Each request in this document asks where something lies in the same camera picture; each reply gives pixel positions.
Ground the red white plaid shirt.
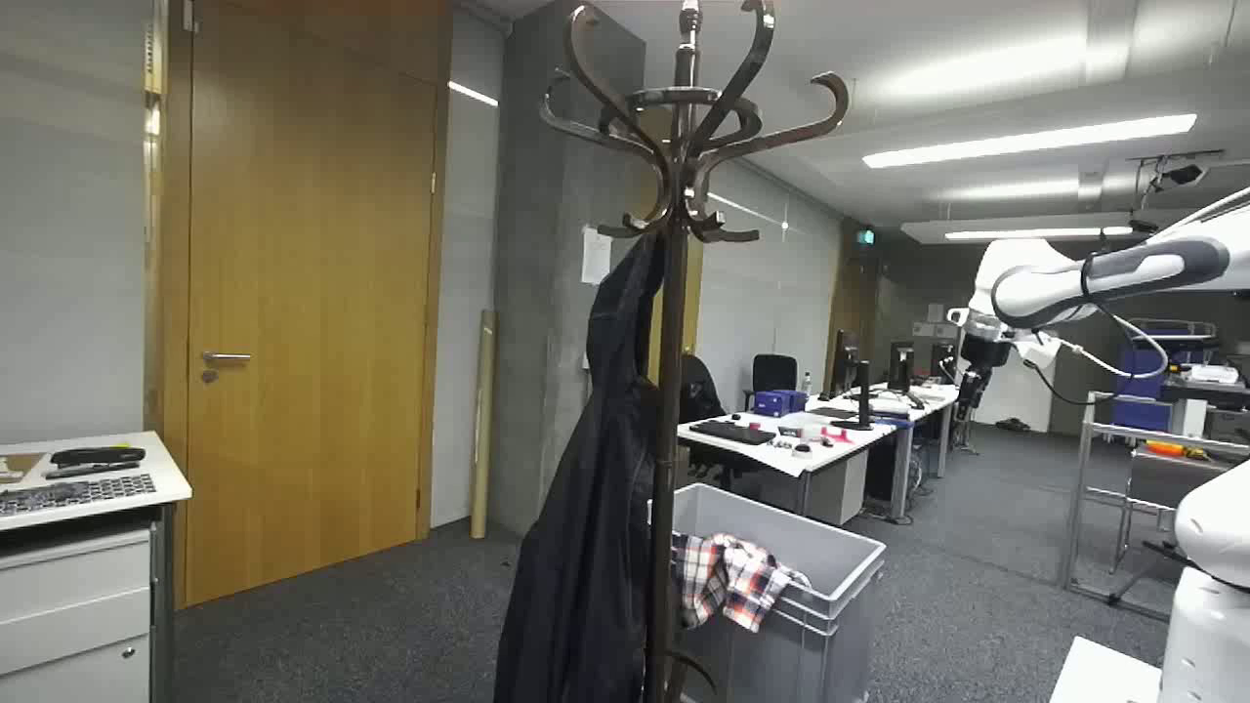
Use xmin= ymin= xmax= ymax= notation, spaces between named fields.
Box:
xmin=667 ymin=527 xmax=812 ymax=636

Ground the white robot base table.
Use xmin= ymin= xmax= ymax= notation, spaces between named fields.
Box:
xmin=1046 ymin=634 xmax=1165 ymax=703

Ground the black hanging jacket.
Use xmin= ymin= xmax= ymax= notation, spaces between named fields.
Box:
xmin=492 ymin=231 xmax=678 ymax=703

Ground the grey plastic basin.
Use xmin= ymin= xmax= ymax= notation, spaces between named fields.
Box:
xmin=667 ymin=481 xmax=890 ymax=703

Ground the dark wooden coat rack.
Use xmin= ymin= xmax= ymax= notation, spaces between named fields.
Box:
xmin=537 ymin=0 xmax=851 ymax=703

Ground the black office keyboard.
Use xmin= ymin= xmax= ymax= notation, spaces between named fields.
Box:
xmin=688 ymin=415 xmax=776 ymax=447

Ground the black office chair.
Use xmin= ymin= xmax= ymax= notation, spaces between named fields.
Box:
xmin=748 ymin=352 xmax=799 ymax=393

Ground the blue storage box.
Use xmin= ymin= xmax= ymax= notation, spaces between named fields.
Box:
xmin=748 ymin=386 xmax=812 ymax=421

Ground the white office desk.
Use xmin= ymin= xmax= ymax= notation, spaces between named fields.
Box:
xmin=675 ymin=381 xmax=962 ymax=527

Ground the wooden door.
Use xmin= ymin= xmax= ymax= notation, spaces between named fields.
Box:
xmin=167 ymin=0 xmax=457 ymax=614

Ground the short ceiling light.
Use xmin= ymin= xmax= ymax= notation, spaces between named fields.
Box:
xmin=942 ymin=174 xmax=1084 ymax=201

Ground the long ceiling light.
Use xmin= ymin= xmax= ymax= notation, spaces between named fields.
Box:
xmin=860 ymin=110 xmax=1204 ymax=172

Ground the blue equipment cabinet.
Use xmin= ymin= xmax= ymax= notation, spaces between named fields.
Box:
xmin=1109 ymin=338 xmax=1181 ymax=433

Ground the black device on cabinet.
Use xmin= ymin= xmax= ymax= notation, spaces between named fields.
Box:
xmin=48 ymin=440 xmax=148 ymax=481

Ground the grey keyboard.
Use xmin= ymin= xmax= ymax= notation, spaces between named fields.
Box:
xmin=0 ymin=468 xmax=161 ymax=518

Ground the white drawer cabinet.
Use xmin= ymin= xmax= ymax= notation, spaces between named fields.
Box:
xmin=0 ymin=425 xmax=196 ymax=703

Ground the white paper sheet on wall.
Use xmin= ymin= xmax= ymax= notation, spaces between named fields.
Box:
xmin=578 ymin=224 xmax=617 ymax=289

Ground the metal door handle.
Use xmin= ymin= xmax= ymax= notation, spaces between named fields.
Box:
xmin=196 ymin=347 xmax=255 ymax=386

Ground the metal frame cart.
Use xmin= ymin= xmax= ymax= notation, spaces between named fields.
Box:
xmin=1057 ymin=386 xmax=1250 ymax=608

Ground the ceiling mounted camera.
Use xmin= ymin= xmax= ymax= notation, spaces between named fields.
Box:
xmin=1138 ymin=149 xmax=1227 ymax=198

